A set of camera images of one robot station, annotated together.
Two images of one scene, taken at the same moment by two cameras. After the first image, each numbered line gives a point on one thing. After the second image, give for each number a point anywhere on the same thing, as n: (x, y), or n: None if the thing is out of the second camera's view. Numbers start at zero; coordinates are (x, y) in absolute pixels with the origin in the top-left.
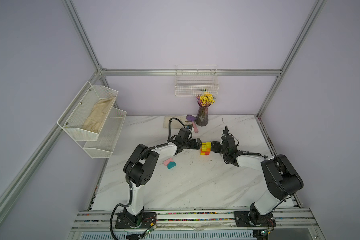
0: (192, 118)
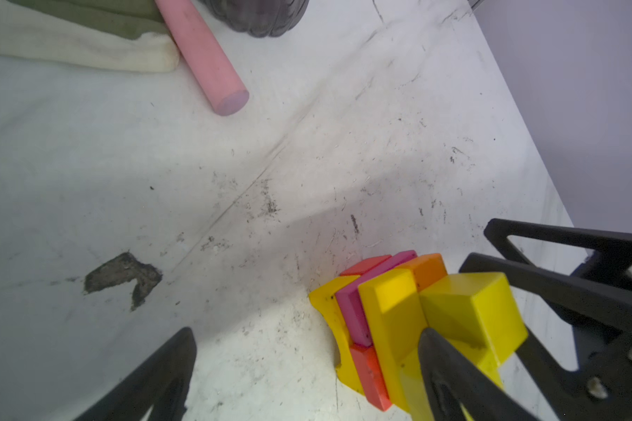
0: (219, 79)
